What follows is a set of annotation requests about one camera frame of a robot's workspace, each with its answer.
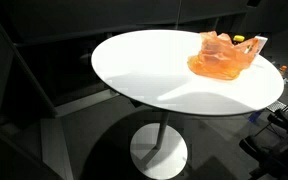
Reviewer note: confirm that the blue object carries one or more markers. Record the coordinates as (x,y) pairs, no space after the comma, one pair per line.
(254,116)

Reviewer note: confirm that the small orange-capped bottle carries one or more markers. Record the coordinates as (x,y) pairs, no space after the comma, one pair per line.
(283,69)

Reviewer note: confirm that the orange plastic bag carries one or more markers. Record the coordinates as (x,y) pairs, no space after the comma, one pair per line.
(217,58)

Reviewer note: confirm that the round white pedestal table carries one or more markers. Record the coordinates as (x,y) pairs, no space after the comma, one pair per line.
(34,50)

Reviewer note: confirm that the grey keyboard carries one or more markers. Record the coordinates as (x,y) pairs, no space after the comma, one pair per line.
(276,105)

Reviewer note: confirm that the white rectangular box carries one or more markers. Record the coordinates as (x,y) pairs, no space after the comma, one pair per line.
(261,42)

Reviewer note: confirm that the black camera tripod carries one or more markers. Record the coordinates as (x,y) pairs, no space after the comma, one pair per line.
(277,150)

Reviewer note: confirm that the white table pedestal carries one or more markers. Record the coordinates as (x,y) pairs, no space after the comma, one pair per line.
(159,153)

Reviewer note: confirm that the small yellow object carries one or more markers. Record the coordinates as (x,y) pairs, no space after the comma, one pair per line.
(239,38)

